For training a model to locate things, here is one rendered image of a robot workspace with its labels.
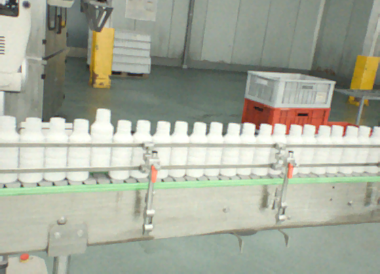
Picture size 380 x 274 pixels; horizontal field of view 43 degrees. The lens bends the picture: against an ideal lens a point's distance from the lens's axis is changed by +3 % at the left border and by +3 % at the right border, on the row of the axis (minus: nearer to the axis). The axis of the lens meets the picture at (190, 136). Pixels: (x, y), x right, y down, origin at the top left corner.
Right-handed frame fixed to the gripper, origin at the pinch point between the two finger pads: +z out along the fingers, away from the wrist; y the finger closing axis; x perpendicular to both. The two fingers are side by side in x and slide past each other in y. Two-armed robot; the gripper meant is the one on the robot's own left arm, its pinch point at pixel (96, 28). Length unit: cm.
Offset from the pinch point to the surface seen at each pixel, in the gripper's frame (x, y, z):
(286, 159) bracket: -56, -25, 31
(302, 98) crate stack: -204, 164, 41
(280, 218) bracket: -57, -25, 51
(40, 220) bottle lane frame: 15, -20, 50
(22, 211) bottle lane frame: 19, -20, 47
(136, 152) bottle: -10.3, -16.3, 32.3
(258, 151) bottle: -51, -16, 32
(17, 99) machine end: -9, 352, 90
